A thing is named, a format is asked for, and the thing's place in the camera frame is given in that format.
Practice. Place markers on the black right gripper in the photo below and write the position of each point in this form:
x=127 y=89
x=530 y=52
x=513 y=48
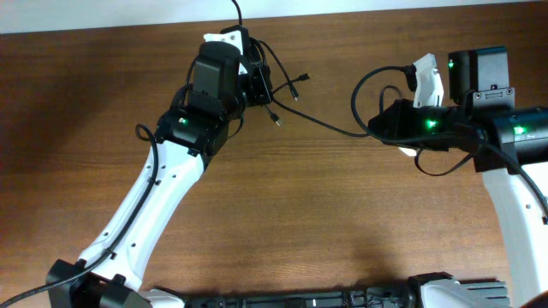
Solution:
x=402 y=114

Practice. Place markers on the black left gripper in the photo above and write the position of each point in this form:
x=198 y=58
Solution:
x=255 y=74

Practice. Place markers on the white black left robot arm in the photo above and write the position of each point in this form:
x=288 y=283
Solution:
x=228 y=78

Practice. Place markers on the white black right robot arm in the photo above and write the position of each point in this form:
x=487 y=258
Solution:
x=474 y=111

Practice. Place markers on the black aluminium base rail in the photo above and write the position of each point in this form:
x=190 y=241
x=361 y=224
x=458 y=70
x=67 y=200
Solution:
x=321 y=297

